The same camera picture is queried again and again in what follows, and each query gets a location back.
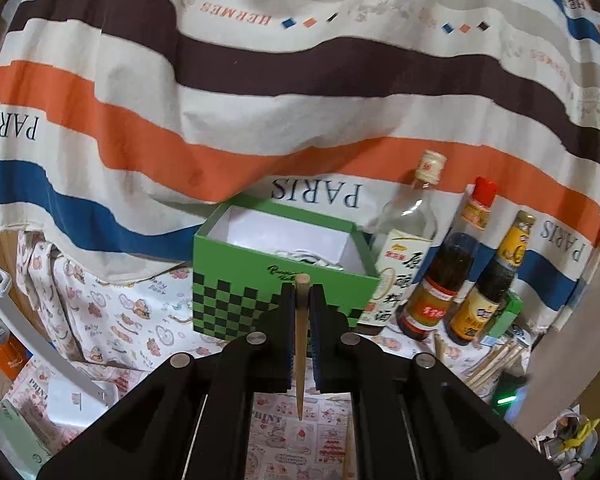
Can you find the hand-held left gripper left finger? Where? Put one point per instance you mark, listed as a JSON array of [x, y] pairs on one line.
[[285, 340]]

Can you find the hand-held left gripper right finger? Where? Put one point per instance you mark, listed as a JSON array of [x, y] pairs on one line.
[[320, 340]]

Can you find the single pointed bamboo chopstick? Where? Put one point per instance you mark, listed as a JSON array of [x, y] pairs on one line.
[[301, 360]]

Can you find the bundle of wooden chopsticks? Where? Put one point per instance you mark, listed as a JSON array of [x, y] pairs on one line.
[[495, 362]]

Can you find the green checkered box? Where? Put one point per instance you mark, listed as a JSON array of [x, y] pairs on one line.
[[230, 305]]

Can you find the small toy figure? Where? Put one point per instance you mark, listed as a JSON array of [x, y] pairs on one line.
[[580, 432]]

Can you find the green drink carton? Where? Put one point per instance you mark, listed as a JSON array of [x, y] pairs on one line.
[[510, 312]]

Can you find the pink cartoon-print cloth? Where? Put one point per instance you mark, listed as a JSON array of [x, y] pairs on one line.
[[290, 440]]

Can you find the yellow-labelled dark sauce bottle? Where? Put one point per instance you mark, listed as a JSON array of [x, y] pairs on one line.
[[485, 285]]

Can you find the red-capped dark oil bottle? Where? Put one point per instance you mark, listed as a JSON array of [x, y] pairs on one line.
[[445, 265]]

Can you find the clear cooking wine bottle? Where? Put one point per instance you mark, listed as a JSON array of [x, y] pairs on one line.
[[405, 215]]

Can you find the bear-print white cloth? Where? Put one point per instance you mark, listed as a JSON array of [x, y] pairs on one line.
[[130, 320]]

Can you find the white flat box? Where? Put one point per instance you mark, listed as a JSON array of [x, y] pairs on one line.
[[75, 400]]

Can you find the striped printed blanket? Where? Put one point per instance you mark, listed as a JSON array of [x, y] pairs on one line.
[[280, 85]]

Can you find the orange container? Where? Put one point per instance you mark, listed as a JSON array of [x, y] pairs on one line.
[[0, 355]]

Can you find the pale green package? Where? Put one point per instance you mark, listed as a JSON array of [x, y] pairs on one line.
[[15, 440]]

